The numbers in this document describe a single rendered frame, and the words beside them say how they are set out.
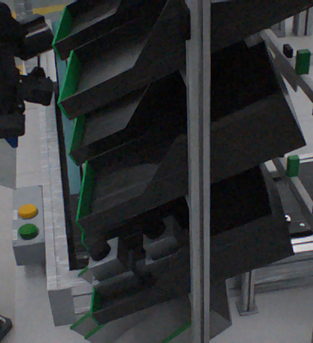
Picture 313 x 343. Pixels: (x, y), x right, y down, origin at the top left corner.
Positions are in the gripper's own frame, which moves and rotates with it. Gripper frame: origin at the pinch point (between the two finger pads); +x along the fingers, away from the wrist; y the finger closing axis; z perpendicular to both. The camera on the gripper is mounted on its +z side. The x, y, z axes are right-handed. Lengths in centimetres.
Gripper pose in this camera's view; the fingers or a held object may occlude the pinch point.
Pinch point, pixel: (11, 130)
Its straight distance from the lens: 119.3
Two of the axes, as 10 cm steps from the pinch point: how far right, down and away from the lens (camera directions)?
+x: 0.5, 8.1, 5.8
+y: -1.6, -5.6, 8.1
